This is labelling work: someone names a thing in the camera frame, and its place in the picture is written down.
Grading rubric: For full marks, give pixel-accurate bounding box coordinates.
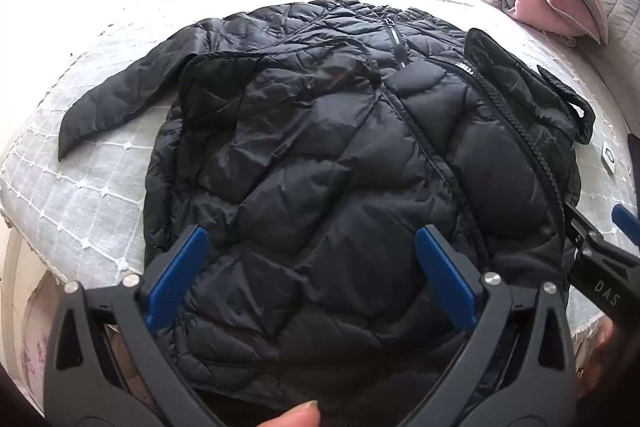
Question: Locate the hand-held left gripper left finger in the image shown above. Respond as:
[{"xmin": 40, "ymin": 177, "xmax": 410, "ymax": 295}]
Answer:
[{"xmin": 44, "ymin": 226, "xmax": 226, "ymax": 427}]

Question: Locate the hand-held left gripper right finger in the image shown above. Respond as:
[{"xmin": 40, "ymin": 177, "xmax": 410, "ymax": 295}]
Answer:
[{"xmin": 400, "ymin": 224, "xmax": 583, "ymax": 427}]

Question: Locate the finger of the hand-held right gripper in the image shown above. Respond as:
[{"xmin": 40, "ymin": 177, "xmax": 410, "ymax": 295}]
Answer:
[
  {"xmin": 564, "ymin": 202, "xmax": 610, "ymax": 259},
  {"xmin": 611, "ymin": 203, "xmax": 640, "ymax": 255}
]

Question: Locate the black quilted puffer jacket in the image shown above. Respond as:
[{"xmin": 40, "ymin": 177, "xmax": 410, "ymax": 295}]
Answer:
[{"xmin": 57, "ymin": 0, "xmax": 598, "ymax": 418}]

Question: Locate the person's right hand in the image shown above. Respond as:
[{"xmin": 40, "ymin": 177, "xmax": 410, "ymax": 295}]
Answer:
[{"xmin": 575, "ymin": 319, "xmax": 621, "ymax": 410}]

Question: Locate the person's left hand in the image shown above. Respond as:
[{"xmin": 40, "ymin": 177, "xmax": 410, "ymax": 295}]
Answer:
[{"xmin": 276, "ymin": 399, "xmax": 322, "ymax": 427}]

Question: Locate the small white device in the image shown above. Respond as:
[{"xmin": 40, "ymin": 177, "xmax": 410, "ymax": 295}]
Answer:
[{"xmin": 601, "ymin": 141, "xmax": 617, "ymax": 178}]

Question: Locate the floral mattress sheet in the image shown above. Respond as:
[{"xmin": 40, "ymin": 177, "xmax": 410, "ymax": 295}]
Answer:
[{"xmin": 12, "ymin": 232, "xmax": 68, "ymax": 413}]

